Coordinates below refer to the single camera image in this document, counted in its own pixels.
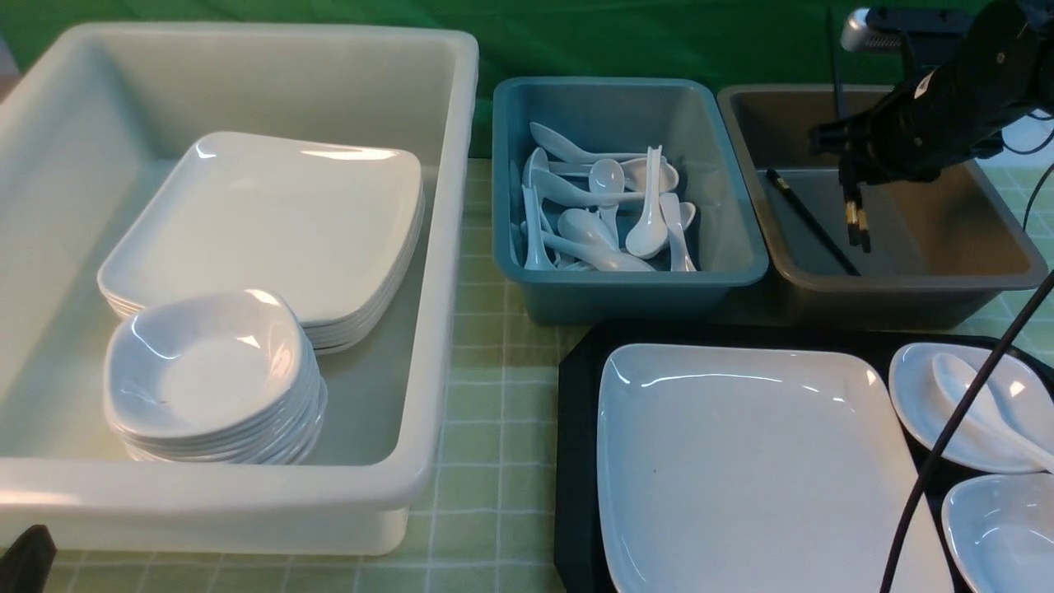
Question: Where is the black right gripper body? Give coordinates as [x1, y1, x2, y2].
[809, 50, 1010, 185]

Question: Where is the white small dish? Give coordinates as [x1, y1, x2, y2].
[941, 473, 1053, 592]
[889, 343, 1053, 475]

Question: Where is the white ceramic soup spoon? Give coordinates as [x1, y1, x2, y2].
[930, 353, 1053, 473]

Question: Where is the large white rectangular plate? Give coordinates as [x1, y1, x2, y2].
[596, 343, 917, 592]

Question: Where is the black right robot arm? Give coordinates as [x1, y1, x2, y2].
[809, 1, 1052, 185]

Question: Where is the brown plastic bin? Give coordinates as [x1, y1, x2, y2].
[716, 84, 1049, 329]

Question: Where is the black chopstick in brown bin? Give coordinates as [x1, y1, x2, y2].
[765, 169, 860, 277]

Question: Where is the green cloth backdrop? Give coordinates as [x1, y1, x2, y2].
[0, 0, 989, 160]

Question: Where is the teal plastic bin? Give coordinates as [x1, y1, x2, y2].
[491, 77, 769, 325]

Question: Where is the white spoon bottom of bin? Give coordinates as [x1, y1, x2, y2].
[541, 232, 653, 273]

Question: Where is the white spoon of bin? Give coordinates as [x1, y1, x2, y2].
[528, 169, 646, 207]
[541, 232, 653, 273]
[529, 123, 646, 165]

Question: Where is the white spoon top of bin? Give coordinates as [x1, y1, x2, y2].
[529, 123, 646, 165]

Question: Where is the white spoon middle of bin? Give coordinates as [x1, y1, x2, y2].
[528, 169, 646, 207]

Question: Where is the black textured serving tray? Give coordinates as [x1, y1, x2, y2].
[553, 320, 1054, 593]

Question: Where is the stack of white square plates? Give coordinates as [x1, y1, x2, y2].
[97, 131, 426, 353]

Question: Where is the stack of white small bowls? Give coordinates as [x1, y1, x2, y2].
[102, 289, 329, 464]

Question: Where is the large white plastic bin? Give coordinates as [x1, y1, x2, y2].
[2, 22, 479, 555]

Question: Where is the black cable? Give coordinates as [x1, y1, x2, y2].
[879, 272, 1054, 593]

